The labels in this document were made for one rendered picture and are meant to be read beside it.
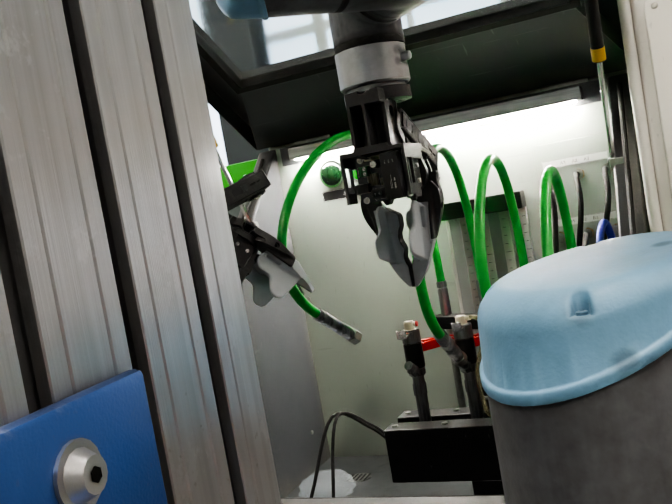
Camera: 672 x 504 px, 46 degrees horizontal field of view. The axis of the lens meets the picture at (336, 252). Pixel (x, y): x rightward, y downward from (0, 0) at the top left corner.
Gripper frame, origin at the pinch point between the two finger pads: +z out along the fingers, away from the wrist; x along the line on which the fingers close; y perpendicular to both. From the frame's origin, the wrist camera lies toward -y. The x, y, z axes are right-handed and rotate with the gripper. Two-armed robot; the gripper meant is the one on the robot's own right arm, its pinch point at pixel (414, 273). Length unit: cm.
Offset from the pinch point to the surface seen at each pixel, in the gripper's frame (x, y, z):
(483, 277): 4.1, -13.5, 2.9
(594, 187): 15, -57, -5
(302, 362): -43, -52, 19
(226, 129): -227, -358, -70
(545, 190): 12.1, -20.3, -6.2
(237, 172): -170, -263, -35
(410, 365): -11.7, -25.8, 15.9
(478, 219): 4.1, -16.2, -4.1
